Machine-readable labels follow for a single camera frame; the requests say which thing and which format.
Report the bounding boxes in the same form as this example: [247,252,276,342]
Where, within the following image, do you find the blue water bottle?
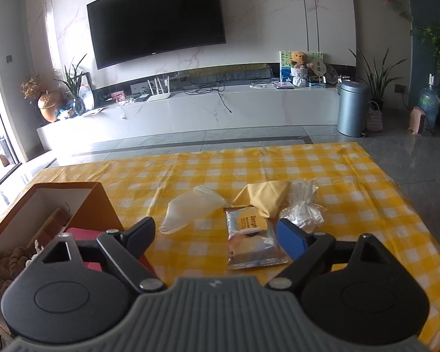
[418,73,440,129]

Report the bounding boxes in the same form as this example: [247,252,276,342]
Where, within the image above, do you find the orange pumpkin vase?
[37,90,63,122]

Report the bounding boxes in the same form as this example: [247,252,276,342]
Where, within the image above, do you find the long-leaf potted plant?
[348,46,407,111]

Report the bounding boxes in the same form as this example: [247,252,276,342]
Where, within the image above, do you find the black television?
[86,0,227,70]

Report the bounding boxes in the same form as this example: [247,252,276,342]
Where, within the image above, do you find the white packet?
[80,82,95,111]

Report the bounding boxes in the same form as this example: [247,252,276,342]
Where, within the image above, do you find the pink space heater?
[408,106,429,136]

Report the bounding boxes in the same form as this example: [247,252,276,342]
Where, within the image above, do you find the woven basket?
[366,101,385,133]

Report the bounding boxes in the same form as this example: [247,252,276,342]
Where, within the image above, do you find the dried flowers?
[20,75,45,99]

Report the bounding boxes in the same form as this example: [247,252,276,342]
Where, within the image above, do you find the silver snack packet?
[224,205,290,270]

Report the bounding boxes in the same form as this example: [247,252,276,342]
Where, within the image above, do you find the brown plush towel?
[0,246,37,292]

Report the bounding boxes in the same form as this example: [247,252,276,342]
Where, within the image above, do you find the white fluffy cloth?
[24,240,46,268]

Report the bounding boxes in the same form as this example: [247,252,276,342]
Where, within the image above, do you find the glass vase with plant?
[55,53,92,114]

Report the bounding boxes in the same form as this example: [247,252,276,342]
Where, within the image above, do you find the yellow cloth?
[233,181,292,219]

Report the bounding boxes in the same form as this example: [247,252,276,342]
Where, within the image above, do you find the grey trash can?
[336,80,371,138]

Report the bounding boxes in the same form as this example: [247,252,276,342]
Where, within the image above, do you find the red box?
[64,227,111,272]

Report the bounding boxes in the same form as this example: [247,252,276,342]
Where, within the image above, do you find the green and blue painting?
[280,49,323,83]

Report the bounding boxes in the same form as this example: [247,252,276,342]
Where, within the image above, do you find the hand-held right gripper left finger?
[40,217,167,294]

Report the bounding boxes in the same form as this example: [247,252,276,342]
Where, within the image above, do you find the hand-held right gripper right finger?
[266,218,395,294]

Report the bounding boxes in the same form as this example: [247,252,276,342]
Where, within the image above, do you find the white plastic bag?
[158,185,230,234]

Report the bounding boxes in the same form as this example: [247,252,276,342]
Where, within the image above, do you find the brown teddy bear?
[290,51,316,88]

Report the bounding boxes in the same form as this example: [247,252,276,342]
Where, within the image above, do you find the black cable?
[181,77,232,114]

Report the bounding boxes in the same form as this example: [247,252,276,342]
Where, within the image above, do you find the white marble tv cabinet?
[37,81,343,151]

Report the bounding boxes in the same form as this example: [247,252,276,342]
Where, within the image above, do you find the white hand fan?
[308,60,328,83]

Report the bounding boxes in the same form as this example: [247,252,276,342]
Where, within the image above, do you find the yellow checked tablecloth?
[0,141,440,352]

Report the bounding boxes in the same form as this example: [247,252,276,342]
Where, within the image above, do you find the clear plastic bag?
[279,179,325,232]

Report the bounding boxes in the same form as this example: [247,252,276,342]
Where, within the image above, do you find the white router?
[147,75,174,102]

